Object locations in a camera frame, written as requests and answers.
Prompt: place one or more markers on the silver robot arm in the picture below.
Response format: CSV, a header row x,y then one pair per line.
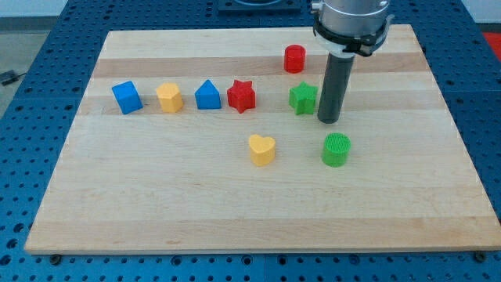
x,y
351,18

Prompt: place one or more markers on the light wooden board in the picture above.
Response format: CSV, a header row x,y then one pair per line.
x,y
152,182

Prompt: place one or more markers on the yellow heart block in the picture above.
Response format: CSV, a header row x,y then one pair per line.
x,y
262,149

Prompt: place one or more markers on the red star block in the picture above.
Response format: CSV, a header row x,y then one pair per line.
x,y
241,96

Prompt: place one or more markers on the blue triangle house block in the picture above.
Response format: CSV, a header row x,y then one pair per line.
x,y
207,97

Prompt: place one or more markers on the green star block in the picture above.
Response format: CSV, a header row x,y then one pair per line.
x,y
302,98

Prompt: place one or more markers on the green cylinder block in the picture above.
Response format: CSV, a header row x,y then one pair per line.
x,y
336,149

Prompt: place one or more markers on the yellow pentagon block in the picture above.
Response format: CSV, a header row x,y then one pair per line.
x,y
170,97

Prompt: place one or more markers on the red cylinder block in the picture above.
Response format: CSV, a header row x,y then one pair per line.
x,y
294,59

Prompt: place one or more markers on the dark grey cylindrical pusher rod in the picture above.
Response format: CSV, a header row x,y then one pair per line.
x,y
335,83

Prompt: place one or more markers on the blue cube block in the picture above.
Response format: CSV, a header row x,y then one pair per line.
x,y
127,97

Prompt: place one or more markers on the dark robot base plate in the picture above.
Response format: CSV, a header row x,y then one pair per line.
x,y
257,6

